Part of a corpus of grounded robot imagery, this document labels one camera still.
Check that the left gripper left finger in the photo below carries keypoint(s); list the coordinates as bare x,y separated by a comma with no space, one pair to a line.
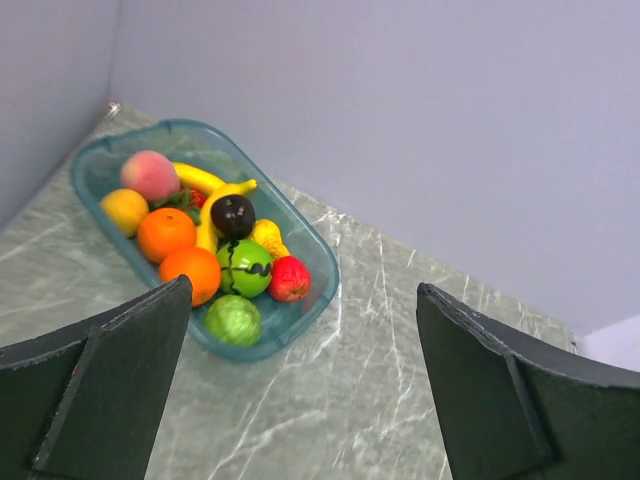
85,401

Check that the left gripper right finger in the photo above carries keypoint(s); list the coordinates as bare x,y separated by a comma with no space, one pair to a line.
511,406

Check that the orange fruit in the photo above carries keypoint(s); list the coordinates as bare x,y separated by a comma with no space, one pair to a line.
164,231
200,266

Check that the yellow fruit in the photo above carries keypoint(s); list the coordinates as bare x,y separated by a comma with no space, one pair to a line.
207,233

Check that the green apple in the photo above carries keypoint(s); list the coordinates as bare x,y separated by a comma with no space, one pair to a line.
246,268

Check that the dark purple plum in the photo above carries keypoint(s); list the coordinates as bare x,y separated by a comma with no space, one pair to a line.
235,217

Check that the small yellow lemon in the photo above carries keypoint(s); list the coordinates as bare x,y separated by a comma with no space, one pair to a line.
126,208

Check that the small red strawberry behind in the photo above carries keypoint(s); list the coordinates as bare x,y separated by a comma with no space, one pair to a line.
187,199

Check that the pink peach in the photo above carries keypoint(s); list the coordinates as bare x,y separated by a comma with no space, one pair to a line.
150,174

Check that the yellow pear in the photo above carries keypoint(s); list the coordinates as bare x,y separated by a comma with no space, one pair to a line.
267,234

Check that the yellow banana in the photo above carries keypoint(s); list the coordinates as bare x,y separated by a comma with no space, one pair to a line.
197,178

